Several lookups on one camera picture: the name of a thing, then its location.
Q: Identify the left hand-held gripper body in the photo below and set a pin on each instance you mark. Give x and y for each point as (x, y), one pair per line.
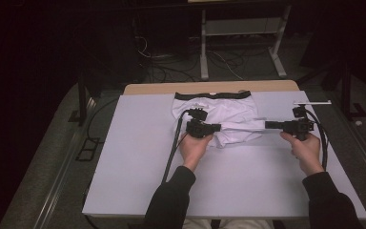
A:
(198, 129)

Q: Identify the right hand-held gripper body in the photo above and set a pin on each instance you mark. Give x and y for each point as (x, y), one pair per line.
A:
(300, 126)

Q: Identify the white underwear with black waistband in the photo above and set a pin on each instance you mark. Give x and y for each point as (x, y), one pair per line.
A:
(232, 111)

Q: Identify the person's left hand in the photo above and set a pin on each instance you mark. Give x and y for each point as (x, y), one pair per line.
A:
(195, 151)

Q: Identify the person's right hand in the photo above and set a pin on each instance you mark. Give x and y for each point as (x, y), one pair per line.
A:
(306, 152)

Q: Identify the black metal stand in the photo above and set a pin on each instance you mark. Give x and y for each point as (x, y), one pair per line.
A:
(82, 95)
(346, 92)

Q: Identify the small white round object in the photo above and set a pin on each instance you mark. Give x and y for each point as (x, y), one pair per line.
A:
(358, 123)

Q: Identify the white board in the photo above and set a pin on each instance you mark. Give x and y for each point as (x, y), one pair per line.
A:
(139, 159)

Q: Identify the person's legs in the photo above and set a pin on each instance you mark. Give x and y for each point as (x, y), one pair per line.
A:
(235, 224)

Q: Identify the white metal stand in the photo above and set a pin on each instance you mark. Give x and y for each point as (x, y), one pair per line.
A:
(241, 27)

